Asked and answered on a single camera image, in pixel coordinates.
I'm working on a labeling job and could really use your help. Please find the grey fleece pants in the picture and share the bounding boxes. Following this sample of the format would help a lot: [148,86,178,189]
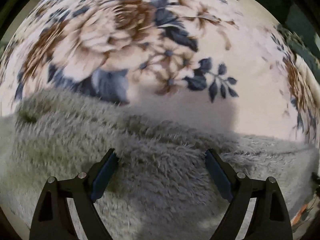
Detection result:
[1,90,319,239]

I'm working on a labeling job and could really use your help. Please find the floral bed blanket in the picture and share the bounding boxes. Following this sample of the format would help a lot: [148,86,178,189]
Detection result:
[1,0,319,145]

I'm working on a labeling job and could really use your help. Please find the dark green quilt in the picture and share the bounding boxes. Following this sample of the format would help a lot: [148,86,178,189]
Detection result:
[222,0,320,71]

